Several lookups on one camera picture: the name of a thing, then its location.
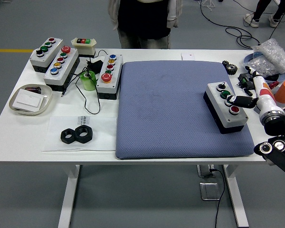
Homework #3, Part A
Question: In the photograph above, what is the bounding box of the black green terminal module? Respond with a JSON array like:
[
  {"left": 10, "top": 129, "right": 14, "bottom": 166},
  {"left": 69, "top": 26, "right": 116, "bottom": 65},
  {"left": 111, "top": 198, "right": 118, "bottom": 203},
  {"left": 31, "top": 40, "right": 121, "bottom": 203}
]
[{"left": 236, "top": 73, "right": 254, "bottom": 90}]

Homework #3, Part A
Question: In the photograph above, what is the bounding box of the metal floor socket plate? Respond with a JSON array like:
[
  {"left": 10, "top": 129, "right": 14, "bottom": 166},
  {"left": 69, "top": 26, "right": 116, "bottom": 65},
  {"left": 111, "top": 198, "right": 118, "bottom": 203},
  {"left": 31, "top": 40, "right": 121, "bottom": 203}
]
[{"left": 199, "top": 181, "right": 221, "bottom": 201}]

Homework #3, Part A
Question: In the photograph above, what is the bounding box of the grey four-button control box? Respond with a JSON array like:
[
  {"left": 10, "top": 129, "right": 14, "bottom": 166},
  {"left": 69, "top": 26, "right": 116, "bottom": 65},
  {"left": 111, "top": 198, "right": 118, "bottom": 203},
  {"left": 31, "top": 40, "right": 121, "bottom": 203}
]
[
  {"left": 203, "top": 82, "right": 249, "bottom": 135},
  {"left": 29, "top": 37, "right": 64, "bottom": 74}
]

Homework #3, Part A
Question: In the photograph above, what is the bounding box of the background person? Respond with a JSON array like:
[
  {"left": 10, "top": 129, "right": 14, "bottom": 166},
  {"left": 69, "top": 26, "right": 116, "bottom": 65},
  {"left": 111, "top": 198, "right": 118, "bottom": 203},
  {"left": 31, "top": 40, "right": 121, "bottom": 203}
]
[{"left": 243, "top": 0, "right": 285, "bottom": 29}]

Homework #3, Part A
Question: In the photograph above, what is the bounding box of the green tape roll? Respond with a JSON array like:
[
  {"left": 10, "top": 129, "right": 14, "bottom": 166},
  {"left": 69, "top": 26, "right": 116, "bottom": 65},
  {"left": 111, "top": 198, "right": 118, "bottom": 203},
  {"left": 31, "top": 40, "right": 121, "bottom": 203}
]
[{"left": 80, "top": 70, "right": 97, "bottom": 91}]

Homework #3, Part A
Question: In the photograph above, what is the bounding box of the white wall switch panel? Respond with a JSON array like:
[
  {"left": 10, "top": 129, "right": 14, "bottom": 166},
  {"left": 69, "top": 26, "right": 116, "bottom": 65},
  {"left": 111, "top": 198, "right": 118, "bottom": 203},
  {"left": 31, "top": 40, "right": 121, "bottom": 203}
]
[{"left": 13, "top": 89, "right": 45, "bottom": 112}]

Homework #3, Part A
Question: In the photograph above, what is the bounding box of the white table leg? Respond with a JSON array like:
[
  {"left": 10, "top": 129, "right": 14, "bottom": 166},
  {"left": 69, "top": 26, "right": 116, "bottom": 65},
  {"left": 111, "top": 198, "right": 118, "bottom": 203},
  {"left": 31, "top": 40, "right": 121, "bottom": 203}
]
[
  {"left": 222, "top": 164, "right": 249, "bottom": 228},
  {"left": 57, "top": 164, "right": 81, "bottom": 228}
]

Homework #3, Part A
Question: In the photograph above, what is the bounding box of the bubble wrap bag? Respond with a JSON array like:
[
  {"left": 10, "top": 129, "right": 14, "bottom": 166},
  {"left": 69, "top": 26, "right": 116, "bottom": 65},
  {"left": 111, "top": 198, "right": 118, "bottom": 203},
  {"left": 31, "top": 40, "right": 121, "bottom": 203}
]
[{"left": 253, "top": 38, "right": 285, "bottom": 73}]

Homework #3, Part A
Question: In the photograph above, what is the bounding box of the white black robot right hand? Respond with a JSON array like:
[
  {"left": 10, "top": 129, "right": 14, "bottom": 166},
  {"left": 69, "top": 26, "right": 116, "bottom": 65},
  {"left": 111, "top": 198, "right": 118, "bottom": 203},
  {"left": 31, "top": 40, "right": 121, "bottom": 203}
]
[{"left": 225, "top": 66, "right": 284, "bottom": 117}]

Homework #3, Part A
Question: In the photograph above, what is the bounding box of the blue-grey textured mat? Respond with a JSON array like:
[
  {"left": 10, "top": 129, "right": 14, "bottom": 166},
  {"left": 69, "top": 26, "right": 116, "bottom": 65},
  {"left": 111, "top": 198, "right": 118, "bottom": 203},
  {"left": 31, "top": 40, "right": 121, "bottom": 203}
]
[{"left": 115, "top": 60, "right": 256, "bottom": 160}]

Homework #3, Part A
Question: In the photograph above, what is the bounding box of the black power adapter with cord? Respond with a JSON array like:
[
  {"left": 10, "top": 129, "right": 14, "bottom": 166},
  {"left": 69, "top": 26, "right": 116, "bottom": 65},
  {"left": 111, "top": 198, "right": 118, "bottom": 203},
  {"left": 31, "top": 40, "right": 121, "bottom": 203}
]
[{"left": 61, "top": 49, "right": 107, "bottom": 114}]

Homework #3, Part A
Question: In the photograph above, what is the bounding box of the black hex nut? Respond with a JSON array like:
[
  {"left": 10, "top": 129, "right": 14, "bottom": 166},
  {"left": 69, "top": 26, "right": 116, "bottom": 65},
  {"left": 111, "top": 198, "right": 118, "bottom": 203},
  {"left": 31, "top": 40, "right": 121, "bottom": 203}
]
[
  {"left": 75, "top": 125, "right": 94, "bottom": 143},
  {"left": 60, "top": 128, "right": 77, "bottom": 143}
]

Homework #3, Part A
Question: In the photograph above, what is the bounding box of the black under-table cable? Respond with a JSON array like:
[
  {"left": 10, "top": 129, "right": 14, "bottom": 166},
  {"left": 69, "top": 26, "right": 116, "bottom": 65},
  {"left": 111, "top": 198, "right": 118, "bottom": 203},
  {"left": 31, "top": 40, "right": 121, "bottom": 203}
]
[{"left": 210, "top": 168, "right": 226, "bottom": 228}]

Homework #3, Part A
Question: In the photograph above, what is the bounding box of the clear printed plastic bag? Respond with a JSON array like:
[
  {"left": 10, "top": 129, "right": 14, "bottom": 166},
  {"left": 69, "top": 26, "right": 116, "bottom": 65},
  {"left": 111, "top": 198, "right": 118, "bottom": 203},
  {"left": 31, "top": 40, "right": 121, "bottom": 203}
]
[{"left": 42, "top": 115, "right": 118, "bottom": 152}]

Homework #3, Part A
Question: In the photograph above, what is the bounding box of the grey five-button control box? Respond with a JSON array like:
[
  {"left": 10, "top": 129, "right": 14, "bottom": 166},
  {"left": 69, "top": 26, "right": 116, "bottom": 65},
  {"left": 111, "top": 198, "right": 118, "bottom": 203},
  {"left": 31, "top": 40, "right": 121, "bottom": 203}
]
[
  {"left": 95, "top": 53, "right": 124, "bottom": 100},
  {"left": 43, "top": 46, "right": 81, "bottom": 93}
]

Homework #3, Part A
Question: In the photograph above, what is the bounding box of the black floor cable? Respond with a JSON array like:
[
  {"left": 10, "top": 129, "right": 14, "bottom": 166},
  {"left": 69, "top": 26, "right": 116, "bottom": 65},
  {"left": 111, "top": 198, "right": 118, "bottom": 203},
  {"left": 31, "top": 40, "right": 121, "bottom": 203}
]
[{"left": 199, "top": 0, "right": 262, "bottom": 50}]

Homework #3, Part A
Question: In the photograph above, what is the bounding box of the black metal gear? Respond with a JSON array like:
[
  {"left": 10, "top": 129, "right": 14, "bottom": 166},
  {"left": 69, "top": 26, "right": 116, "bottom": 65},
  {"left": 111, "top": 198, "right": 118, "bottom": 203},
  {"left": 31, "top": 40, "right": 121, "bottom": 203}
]
[{"left": 222, "top": 60, "right": 238, "bottom": 76}]

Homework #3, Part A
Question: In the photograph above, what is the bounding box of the beige shallow tray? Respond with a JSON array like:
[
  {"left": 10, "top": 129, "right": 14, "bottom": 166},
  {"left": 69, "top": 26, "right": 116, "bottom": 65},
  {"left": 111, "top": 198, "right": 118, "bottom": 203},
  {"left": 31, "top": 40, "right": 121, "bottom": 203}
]
[{"left": 9, "top": 84, "right": 53, "bottom": 116}]

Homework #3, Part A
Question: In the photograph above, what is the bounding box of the clear bag of metal parts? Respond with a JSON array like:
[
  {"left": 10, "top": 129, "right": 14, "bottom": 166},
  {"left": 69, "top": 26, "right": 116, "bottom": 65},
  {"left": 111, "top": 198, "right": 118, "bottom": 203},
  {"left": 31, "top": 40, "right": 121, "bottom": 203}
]
[{"left": 239, "top": 58, "right": 280, "bottom": 79}]

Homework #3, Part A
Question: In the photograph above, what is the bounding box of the white floor wire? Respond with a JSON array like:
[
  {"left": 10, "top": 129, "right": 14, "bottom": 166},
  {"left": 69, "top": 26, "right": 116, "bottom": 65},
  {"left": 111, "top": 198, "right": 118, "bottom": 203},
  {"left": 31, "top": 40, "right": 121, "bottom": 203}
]
[{"left": 200, "top": 0, "right": 217, "bottom": 12}]

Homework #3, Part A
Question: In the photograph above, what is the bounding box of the grey under-table power box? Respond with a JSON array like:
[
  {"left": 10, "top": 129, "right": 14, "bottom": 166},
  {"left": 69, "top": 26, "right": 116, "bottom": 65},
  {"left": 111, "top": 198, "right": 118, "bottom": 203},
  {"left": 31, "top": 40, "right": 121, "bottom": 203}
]
[{"left": 196, "top": 164, "right": 216, "bottom": 178}]

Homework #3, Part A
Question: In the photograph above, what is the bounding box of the cream three-button switch box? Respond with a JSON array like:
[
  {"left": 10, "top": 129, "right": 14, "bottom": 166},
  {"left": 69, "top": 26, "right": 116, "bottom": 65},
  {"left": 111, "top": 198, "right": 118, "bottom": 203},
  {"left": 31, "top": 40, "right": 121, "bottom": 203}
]
[{"left": 71, "top": 37, "right": 97, "bottom": 58}]

